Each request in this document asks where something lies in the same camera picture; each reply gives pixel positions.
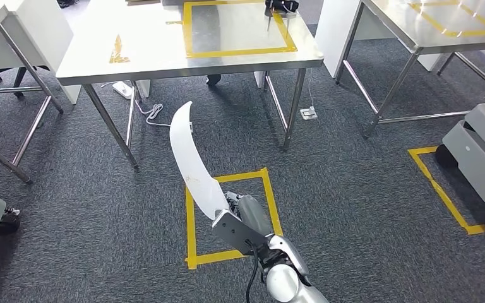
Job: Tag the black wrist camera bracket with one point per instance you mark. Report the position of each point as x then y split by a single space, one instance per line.
236 234

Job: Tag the white plastic shell part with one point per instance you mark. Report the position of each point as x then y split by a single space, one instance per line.
192 159

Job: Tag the black floor object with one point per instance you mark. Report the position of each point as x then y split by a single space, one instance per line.
214 79

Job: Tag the silver black robot right arm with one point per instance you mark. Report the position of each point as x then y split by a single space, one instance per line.
284 284

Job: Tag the black office chair base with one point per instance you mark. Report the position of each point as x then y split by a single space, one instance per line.
18 79

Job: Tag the yellow floor tape square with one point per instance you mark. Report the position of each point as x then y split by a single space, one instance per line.
443 194

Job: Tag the yellow tape patch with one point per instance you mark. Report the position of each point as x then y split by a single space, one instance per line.
119 54

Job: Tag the white floor socket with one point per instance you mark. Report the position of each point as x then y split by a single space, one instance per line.
308 113

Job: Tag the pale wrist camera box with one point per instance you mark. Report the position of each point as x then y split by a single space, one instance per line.
228 217

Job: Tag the white power strip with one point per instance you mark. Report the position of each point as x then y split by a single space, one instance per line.
122 90

